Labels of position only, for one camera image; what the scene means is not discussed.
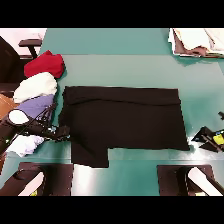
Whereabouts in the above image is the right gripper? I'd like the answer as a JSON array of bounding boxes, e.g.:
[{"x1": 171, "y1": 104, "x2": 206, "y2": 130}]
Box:
[{"x1": 201, "y1": 125, "x2": 224, "y2": 154}]

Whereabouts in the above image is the black T-shirt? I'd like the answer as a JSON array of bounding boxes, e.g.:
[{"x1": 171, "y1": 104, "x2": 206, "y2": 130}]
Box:
[{"x1": 58, "y1": 85, "x2": 191, "y2": 169}]

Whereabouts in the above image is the brown garment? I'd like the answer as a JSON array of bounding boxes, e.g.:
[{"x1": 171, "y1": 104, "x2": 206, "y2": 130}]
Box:
[{"x1": 172, "y1": 31, "x2": 214, "y2": 58}]

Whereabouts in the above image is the cream garment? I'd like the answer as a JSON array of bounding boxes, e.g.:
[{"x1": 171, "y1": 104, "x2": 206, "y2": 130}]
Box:
[{"x1": 167, "y1": 28, "x2": 224, "y2": 56}]

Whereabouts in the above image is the red garment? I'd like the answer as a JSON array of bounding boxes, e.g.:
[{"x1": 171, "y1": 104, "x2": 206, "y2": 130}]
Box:
[{"x1": 23, "y1": 50, "x2": 65, "y2": 80}]

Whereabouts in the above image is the white garment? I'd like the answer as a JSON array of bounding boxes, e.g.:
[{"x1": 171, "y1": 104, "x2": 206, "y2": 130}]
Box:
[{"x1": 12, "y1": 71, "x2": 59, "y2": 104}]

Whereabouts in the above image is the pale lilac garment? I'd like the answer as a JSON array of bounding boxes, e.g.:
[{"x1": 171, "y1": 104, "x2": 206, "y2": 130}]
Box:
[{"x1": 5, "y1": 134, "x2": 45, "y2": 158}]

